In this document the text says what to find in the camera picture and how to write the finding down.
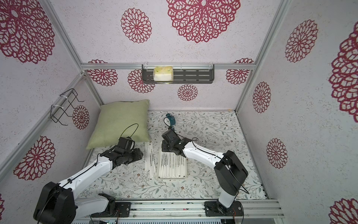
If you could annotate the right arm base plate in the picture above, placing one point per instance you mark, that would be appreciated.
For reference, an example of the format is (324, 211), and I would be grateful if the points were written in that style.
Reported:
(215, 209)

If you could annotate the yellow sponge block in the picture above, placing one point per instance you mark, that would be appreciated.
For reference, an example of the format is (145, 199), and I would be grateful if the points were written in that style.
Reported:
(163, 74)

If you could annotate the wrapped straw left pile edge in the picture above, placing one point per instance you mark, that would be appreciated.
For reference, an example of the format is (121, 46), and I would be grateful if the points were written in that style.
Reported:
(152, 161)

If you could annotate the green pillow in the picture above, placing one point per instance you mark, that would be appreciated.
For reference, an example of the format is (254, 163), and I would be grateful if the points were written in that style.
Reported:
(120, 119)

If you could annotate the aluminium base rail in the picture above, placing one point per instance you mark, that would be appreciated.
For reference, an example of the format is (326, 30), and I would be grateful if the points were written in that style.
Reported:
(194, 208)

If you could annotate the straw pile short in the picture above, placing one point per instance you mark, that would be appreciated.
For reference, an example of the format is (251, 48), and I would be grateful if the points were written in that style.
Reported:
(147, 160)

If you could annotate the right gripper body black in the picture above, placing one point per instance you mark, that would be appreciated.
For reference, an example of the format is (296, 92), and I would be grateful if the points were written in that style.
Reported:
(169, 146)

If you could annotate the white storage tray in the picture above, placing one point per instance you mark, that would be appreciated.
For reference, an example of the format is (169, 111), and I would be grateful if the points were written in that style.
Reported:
(171, 166)

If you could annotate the dark metal wall shelf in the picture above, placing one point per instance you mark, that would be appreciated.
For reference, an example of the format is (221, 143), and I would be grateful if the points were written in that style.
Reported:
(197, 75)

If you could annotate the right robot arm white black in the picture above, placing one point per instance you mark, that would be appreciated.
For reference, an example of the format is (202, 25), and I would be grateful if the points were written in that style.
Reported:
(230, 172)

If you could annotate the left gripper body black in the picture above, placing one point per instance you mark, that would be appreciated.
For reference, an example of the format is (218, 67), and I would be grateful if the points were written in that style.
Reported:
(132, 156)

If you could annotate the black wire wall rack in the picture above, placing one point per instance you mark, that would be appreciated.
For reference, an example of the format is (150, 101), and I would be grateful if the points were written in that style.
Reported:
(67, 98)

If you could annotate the teal alarm clock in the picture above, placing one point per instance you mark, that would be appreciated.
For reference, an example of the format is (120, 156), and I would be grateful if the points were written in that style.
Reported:
(169, 120)

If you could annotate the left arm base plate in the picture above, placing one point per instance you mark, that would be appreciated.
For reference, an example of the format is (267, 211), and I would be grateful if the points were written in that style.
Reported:
(120, 209)

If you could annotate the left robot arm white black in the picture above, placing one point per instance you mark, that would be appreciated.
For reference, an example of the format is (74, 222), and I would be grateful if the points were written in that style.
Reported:
(59, 203)

